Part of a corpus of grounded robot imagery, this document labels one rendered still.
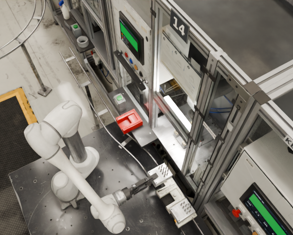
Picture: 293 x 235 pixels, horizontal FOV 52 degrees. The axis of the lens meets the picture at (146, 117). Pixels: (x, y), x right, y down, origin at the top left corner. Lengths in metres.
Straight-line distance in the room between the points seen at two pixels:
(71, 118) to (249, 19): 0.96
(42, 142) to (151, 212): 0.98
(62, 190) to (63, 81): 1.92
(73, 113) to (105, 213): 0.55
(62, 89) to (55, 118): 2.09
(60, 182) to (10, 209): 1.18
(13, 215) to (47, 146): 1.63
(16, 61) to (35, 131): 2.64
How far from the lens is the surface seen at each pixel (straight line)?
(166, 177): 1.89
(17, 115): 3.60
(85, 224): 2.22
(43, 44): 4.23
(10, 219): 3.13
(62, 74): 3.80
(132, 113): 2.19
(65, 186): 2.05
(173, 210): 1.95
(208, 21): 1.25
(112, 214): 1.67
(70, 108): 1.61
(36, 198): 2.36
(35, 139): 1.56
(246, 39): 1.21
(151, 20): 1.44
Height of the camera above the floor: 2.81
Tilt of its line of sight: 58 degrees down
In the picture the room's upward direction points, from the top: 1 degrees counter-clockwise
